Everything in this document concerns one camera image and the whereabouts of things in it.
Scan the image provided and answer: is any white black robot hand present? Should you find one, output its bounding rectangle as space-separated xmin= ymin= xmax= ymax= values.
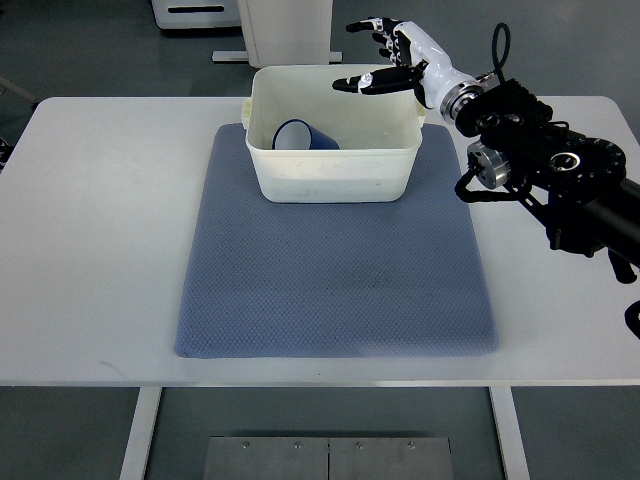
xmin=332 ymin=17 xmax=483 ymax=117

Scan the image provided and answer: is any blue enamel mug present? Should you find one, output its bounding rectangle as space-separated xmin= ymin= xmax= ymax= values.
xmin=272 ymin=119 xmax=339 ymax=150

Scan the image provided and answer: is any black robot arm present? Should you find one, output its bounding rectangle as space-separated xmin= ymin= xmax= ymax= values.
xmin=452 ymin=42 xmax=639 ymax=284

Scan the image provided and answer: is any white plastic box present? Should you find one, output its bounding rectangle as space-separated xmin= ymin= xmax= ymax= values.
xmin=242 ymin=65 xmax=425 ymax=203

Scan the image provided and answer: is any white cabinet with slot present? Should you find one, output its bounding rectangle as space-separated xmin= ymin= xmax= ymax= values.
xmin=151 ymin=0 xmax=240 ymax=30

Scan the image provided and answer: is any blue textured mat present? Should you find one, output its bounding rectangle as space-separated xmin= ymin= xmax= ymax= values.
xmin=174 ymin=124 xmax=498 ymax=358

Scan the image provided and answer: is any right white table leg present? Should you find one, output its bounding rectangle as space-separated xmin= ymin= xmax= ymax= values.
xmin=489 ymin=387 xmax=530 ymax=480

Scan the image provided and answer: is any white table leg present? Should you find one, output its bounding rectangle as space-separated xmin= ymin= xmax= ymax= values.
xmin=489 ymin=387 xmax=530 ymax=480
xmin=119 ymin=387 xmax=162 ymax=480

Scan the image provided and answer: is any left white table leg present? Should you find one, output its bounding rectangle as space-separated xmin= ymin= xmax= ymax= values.
xmin=119 ymin=387 xmax=162 ymax=480

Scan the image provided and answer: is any grey metal floor plate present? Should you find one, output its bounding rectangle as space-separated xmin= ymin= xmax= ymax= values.
xmin=203 ymin=436 xmax=454 ymax=479

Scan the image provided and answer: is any white pedestal column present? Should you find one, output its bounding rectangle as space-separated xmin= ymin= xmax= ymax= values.
xmin=212 ymin=0 xmax=343 ymax=68

